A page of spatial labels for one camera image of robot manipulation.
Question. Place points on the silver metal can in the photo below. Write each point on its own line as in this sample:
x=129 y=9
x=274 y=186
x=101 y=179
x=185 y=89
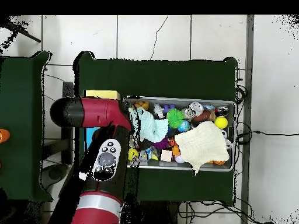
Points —
x=195 y=109

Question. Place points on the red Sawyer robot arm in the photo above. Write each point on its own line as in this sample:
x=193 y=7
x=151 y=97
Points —
x=98 y=112

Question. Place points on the plain wooden cube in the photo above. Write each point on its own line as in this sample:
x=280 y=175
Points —
x=166 y=155

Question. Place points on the mint green muslin cloth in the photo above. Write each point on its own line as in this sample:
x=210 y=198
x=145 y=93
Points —
x=151 y=128

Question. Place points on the wooden box with three holes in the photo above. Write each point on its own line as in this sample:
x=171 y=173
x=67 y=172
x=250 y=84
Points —
x=102 y=94

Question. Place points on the purple plastic toy block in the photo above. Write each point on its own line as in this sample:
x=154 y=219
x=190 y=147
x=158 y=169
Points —
x=169 y=107

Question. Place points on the shallow clear mesh bin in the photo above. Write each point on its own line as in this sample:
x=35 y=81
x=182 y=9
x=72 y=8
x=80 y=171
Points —
x=210 y=168

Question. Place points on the silver toy robot figure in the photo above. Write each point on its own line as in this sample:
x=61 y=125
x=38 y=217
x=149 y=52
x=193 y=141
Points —
x=158 y=110

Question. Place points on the green spiky rubber ball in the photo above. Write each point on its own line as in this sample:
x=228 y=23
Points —
x=175 y=117

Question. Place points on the black stand bar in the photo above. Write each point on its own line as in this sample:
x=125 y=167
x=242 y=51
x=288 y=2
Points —
x=68 y=89

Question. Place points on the black tripod leg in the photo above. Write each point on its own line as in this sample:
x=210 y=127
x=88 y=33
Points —
x=25 y=35

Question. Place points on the blue globe ball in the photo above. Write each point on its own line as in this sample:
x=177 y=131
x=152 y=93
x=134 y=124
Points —
x=184 y=126

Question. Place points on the yellow smiley ball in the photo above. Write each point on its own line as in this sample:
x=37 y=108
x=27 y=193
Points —
x=221 y=122

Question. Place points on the cream muslin cloth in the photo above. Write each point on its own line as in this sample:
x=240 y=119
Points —
x=203 y=144

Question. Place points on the orange toy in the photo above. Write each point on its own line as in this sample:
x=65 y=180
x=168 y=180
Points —
x=4 y=135

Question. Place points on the yellow tennis ball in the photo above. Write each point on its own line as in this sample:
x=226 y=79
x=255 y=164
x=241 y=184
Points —
x=133 y=154

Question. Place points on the dark green neighbour table cloth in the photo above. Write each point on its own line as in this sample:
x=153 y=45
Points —
x=21 y=93

